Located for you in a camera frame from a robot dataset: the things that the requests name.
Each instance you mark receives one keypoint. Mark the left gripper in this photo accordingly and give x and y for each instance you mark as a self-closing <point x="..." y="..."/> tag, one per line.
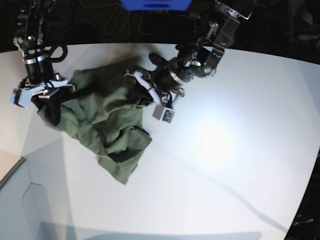
<point x="164" y="87"/>

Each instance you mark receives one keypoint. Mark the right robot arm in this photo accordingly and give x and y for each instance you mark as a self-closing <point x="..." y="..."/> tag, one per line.
<point x="38" y="58"/>

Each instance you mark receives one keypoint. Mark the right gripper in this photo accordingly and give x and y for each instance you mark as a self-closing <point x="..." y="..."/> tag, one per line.
<point x="49" y="108"/>

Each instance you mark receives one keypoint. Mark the green t-shirt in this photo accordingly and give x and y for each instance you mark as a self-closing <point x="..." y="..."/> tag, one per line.
<point x="102" y="115"/>

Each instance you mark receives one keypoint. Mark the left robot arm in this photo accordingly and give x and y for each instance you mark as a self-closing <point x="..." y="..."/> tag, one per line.
<point x="215" y="28"/>

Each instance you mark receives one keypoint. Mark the blue box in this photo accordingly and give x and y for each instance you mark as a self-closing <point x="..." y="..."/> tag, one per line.
<point x="155" y="5"/>

